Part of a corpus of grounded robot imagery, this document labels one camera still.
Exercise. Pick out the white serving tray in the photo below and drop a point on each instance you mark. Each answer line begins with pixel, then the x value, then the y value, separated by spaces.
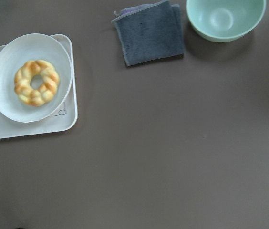
pixel 63 118

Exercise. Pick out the white round plate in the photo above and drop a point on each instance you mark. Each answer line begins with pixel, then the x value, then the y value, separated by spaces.
pixel 14 56

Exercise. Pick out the glazed ring doughnut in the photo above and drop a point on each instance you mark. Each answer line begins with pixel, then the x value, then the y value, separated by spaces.
pixel 36 82

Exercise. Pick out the grey folded cloth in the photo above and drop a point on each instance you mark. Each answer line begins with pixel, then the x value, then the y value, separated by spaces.
pixel 150 32

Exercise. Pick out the mint green bowl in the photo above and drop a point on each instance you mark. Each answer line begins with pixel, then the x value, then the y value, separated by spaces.
pixel 224 20

